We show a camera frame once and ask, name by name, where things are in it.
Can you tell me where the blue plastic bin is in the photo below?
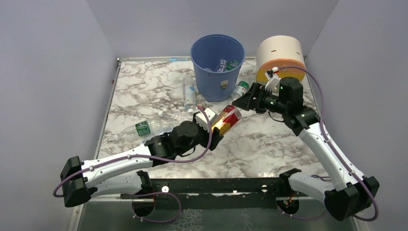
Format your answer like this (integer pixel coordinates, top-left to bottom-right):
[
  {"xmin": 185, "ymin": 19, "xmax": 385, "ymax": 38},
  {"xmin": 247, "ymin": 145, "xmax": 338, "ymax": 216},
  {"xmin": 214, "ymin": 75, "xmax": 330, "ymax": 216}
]
[{"xmin": 190, "ymin": 34, "xmax": 245, "ymax": 102}]

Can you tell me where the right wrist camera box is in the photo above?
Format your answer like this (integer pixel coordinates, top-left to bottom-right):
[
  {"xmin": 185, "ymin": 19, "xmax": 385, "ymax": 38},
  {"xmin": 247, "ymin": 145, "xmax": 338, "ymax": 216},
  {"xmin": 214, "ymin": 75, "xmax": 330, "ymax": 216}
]
[{"xmin": 265, "ymin": 67, "xmax": 280, "ymax": 91}]

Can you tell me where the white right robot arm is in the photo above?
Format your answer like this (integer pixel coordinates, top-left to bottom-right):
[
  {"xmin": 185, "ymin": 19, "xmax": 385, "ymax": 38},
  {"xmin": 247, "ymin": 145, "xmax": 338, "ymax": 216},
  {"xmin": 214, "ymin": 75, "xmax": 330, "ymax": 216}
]
[{"xmin": 232, "ymin": 77, "xmax": 379, "ymax": 221}]

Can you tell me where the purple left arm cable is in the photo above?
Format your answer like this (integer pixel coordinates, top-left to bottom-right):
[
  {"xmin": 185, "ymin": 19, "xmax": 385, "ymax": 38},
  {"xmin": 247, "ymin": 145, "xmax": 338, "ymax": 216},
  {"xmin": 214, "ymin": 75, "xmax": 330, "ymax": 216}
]
[{"xmin": 52, "ymin": 105, "xmax": 214, "ymax": 223}]

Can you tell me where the round pastel drawer cabinet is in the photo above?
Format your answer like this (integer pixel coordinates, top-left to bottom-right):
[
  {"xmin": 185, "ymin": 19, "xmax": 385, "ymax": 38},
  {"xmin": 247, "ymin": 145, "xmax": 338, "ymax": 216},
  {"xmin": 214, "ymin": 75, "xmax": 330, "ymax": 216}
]
[{"xmin": 255, "ymin": 35, "xmax": 306, "ymax": 84}]

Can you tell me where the upright-lying bottle blue white label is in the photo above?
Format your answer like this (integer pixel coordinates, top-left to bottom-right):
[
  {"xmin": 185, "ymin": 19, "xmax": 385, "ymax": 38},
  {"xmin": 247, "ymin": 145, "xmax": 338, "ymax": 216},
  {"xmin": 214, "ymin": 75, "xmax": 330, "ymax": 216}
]
[{"xmin": 182, "ymin": 77, "xmax": 196, "ymax": 114}]

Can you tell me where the clear bottle dark green label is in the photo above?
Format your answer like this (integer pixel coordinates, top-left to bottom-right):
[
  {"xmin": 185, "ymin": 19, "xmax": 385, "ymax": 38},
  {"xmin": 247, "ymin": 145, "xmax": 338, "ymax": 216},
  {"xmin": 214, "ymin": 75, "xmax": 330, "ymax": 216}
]
[{"xmin": 114, "ymin": 119, "xmax": 171, "ymax": 141}]

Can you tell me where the green floral label bottle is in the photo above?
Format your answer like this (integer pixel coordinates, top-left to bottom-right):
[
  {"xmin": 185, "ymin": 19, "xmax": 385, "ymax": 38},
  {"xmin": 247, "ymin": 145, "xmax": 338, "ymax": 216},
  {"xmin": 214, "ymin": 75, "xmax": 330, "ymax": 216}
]
[{"xmin": 225, "ymin": 60, "xmax": 240, "ymax": 71}]

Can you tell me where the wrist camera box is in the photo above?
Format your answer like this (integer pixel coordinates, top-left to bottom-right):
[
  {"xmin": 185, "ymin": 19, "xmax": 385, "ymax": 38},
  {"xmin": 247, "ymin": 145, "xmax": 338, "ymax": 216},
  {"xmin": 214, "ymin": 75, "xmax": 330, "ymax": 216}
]
[
  {"xmin": 265, "ymin": 67, "xmax": 280, "ymax": 91},
  {"xmin": 195, "ymin": 107, "xmax": 217, "ymax": 128}
]

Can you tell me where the clear bottle white cap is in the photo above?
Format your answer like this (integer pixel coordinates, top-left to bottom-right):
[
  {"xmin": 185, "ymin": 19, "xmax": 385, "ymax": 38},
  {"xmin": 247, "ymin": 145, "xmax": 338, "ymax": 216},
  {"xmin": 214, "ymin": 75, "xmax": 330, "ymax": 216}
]
[{"xmin": 158, "ymin": 110, "xmax": 193, "ymax": 123}]

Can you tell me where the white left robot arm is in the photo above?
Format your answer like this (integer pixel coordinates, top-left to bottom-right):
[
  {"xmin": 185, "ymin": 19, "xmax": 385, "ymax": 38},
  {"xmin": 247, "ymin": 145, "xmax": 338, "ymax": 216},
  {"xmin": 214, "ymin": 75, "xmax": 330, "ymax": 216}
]
[{"xmin": 57, "ymin": 121, "xmax": 224, "ymax": 207}]

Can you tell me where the clear bottle white green label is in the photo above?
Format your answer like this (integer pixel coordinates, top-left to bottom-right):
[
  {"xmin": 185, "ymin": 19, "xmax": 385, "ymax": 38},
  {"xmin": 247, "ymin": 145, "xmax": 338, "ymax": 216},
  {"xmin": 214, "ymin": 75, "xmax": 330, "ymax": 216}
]
[{"xmin": 230, "ymin": 81, "xmax": 250, "ymax": 101}]

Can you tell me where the bottle purple blue label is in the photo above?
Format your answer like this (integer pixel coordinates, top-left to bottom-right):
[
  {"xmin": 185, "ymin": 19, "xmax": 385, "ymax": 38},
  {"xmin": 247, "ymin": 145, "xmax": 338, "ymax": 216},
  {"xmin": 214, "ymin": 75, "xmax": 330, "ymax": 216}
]
[{"xmin": 141, "ymin": 125, "xmax": 174, "ymax": 144}]

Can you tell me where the gold red snack packet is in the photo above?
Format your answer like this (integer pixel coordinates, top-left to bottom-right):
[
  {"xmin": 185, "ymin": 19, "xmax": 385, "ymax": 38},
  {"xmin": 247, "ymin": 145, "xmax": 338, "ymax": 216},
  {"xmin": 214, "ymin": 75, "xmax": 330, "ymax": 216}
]
[{"xmin": 211, "ymin": 105, "xmax": 242, "ymax": 135}]

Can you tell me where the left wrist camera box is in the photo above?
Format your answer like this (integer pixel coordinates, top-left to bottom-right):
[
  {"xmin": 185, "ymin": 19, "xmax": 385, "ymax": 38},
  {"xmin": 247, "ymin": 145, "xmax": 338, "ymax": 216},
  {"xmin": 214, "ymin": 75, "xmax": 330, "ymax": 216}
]
[{"xmin": 195, "ymin": 107, "xmax": 217, "ymax": 128}]

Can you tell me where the black aluminium mounting rail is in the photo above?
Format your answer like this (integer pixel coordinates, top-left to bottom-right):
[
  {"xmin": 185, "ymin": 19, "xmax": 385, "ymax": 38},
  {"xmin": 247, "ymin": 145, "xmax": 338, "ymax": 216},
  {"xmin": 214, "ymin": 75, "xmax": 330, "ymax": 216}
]
[{"xmin": 76, "ymin": 177, "xmax": 357, "ymax": 218}]

